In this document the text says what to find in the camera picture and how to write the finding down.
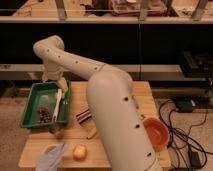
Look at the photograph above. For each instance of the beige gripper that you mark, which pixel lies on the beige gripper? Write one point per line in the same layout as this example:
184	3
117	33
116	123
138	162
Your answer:
62	84

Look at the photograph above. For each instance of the light blue towel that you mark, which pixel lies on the light blue towel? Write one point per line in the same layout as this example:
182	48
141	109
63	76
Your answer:
50	158

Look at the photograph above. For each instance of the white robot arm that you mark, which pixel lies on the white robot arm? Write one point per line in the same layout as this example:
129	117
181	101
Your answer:
111	103

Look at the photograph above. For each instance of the green plastic tray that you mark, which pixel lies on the green plastic tray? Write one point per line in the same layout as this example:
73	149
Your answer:
43	95

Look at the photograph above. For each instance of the dark red berry cluster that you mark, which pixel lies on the dark red berry cluster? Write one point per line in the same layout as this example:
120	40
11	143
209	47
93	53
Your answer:
44	115

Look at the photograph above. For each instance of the striped black red block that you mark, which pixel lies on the striped black red block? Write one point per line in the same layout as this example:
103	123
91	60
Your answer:
83	116

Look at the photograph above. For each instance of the yellow corn cob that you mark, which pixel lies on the yellow corn cob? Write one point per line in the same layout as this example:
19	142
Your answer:
91	133

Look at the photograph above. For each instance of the yellow apple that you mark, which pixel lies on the yellow apple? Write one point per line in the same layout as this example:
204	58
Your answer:
79	152

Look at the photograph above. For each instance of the orange bowl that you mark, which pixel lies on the orange bowl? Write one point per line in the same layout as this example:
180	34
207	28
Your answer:
158	133

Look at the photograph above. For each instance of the dark blue box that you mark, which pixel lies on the dark blue box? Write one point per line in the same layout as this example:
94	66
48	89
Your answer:
184	105

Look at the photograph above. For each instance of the black equipment on shelf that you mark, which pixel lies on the black equipment on shelf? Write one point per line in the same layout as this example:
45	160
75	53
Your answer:
196	66

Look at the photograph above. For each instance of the black power adapter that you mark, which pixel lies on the black power adapter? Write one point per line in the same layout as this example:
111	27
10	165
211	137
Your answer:
194	159

